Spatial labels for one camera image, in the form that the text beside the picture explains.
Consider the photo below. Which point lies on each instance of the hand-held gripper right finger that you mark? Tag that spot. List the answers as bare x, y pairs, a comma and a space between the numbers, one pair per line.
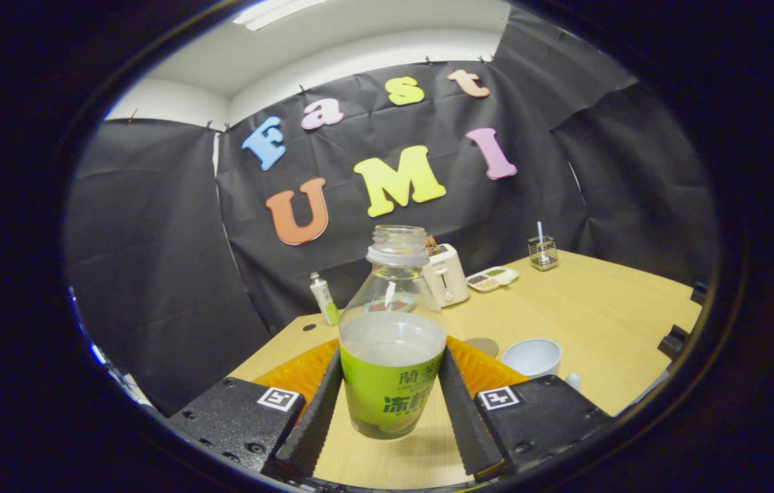
465, 418

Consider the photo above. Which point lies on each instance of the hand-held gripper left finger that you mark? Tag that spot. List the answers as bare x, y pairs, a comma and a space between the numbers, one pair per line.
311, 424

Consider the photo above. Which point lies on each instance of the round brown coaster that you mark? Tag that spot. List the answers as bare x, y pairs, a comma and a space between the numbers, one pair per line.
486, 347

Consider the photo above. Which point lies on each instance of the clear green-label juice bottle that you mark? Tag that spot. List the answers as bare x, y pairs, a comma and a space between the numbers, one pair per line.
390, 383

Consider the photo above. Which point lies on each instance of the grey cup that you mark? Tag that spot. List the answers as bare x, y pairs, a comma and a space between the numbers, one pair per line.
530, 356

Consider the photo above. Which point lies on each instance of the slim white green bottle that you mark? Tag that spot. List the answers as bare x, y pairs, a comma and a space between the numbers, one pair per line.
324, 298

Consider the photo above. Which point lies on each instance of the white toaster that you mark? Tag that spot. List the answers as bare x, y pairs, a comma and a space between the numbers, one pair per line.
452, 277

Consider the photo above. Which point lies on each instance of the white divided tray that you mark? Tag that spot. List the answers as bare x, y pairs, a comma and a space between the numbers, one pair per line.
493, 279

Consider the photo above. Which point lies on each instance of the wooden table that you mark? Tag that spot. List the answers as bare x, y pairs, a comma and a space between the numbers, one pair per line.
599, 322

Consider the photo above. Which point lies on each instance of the brown bread slice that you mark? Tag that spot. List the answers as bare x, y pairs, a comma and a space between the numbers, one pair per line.
432, 245

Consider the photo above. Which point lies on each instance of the white straw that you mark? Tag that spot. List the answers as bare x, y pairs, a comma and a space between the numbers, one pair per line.
540, 229

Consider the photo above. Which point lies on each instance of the black backdrop cloth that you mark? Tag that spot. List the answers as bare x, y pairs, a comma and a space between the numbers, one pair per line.
154, 274

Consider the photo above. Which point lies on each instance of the black table clamp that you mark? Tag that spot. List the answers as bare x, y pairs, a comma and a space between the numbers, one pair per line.
699, 293
674, 340

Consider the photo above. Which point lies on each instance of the ceiling light panel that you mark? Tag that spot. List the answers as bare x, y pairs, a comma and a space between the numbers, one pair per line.
277, 12

